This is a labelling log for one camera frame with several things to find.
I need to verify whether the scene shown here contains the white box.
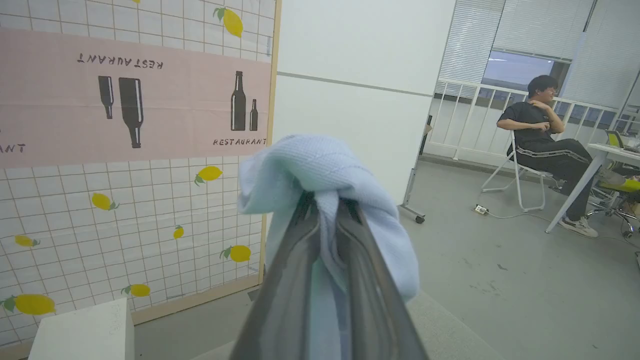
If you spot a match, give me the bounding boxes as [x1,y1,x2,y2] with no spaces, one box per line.
[28,298,136,360]

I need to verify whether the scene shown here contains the lemon print backdrop panel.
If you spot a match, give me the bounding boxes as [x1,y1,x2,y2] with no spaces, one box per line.
[0,0,283,360]

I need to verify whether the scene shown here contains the white railing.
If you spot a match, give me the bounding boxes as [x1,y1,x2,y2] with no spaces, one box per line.
[424,80,640,161]

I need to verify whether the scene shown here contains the white folding chair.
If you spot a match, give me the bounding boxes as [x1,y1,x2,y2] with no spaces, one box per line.
[481,131,556,213]

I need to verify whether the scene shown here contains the thin floor cable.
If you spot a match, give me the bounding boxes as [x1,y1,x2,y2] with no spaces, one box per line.
[487,210,626,242]

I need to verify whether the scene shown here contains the white table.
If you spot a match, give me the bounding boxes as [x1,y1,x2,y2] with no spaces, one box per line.
[545,143,640,234]

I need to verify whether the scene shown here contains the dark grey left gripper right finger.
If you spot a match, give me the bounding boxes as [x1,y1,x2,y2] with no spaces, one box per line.
[334,197,430,360]

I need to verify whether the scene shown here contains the green office chair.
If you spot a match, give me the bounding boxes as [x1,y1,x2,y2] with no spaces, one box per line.
[585,177,640,238]

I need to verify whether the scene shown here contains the white rolling partition board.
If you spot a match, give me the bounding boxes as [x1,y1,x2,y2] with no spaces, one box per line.
[270,0,457,224]

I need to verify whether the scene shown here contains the light blue and white shirt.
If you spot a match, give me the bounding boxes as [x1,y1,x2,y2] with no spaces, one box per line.
[237,134,420,360]

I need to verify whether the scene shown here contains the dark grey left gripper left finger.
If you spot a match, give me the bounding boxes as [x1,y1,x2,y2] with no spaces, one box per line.
[229,191,323,360]

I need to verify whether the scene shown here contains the white window blinds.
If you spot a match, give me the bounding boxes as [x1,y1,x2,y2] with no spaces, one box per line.
[436,0,640,108]

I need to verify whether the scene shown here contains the seated person in black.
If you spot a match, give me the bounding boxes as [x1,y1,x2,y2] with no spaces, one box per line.
[496,75,640,239]

